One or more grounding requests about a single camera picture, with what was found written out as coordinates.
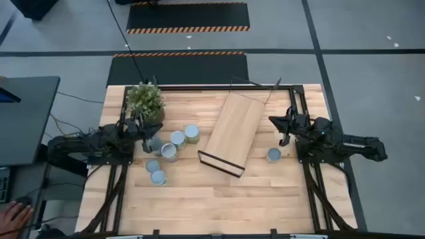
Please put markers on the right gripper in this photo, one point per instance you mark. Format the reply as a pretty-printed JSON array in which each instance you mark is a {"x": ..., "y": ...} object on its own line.
[{"x": 299, "y": 121}]

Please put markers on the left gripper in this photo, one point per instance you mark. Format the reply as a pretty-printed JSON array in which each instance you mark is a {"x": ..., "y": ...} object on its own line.
[{"x": 136, "y": 131}]

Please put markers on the teal tuna fish can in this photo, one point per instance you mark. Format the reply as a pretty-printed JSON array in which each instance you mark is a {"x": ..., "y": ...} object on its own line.
[{"x": 156, "y": 146}]

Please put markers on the tin can with yellowish label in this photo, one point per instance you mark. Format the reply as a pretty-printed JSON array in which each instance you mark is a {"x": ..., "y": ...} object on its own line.
[
  {"x": 169, "y": 151},
  {"x": 178, "y": 137},
  {"x": 192, "y": 132}
]

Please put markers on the green peas polka-dot can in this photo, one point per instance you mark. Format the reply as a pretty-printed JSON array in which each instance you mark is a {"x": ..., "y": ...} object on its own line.
[{"x": 274, "y": 154}]

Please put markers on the white tomato label can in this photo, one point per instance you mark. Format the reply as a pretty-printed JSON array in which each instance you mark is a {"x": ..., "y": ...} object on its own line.
[{"x": 152, "y": 165}]

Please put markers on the large carrot and peas can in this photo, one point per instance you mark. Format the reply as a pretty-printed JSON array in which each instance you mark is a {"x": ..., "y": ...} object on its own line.
[{"x": 158, "y": 177}]

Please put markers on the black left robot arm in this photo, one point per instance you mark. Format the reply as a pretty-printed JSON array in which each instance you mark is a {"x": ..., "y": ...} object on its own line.
[{"x": 83, "y": 144}]

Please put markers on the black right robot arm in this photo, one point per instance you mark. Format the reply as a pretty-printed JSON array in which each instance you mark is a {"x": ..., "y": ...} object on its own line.
[{"x": 358, "y": 146}]

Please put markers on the potted green plant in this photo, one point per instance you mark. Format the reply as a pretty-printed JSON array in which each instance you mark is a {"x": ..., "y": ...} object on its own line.
[{"x": 146, "y": 99}]

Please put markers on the black hazard-striped floor mat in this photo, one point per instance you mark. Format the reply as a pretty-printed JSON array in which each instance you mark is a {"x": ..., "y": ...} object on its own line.
[
  {"x": 186, "y": 15},
  {"x": 179, "y": 69}
]

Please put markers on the grey keyboard desk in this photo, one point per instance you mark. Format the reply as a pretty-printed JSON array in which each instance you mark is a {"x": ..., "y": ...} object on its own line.
[{"x": 28, "y": 176}]

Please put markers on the black caster wheel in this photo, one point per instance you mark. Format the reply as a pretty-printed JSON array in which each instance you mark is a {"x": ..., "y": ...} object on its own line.
[{"x": 46, "y": 230}]

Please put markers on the black computer monitor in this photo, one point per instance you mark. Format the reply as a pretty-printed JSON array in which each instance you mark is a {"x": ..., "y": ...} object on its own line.
[{"x": 6, "y": 96}]

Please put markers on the black keyboard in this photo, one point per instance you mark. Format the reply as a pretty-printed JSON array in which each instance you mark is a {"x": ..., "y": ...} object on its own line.
[{"x": 4, "y": 186}]

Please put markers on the person's hand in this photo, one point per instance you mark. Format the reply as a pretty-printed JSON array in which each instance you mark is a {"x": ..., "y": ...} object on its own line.
[{"x": 13, "y": 219}]

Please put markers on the wooden shelf with black frame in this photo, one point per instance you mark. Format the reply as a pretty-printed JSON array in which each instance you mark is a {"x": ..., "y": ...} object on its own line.
[{"x": 232, "y": 132}]

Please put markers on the black aluminium table frame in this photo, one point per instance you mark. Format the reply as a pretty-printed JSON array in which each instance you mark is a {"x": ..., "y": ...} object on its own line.
[{"x": 199, "y": 88}]

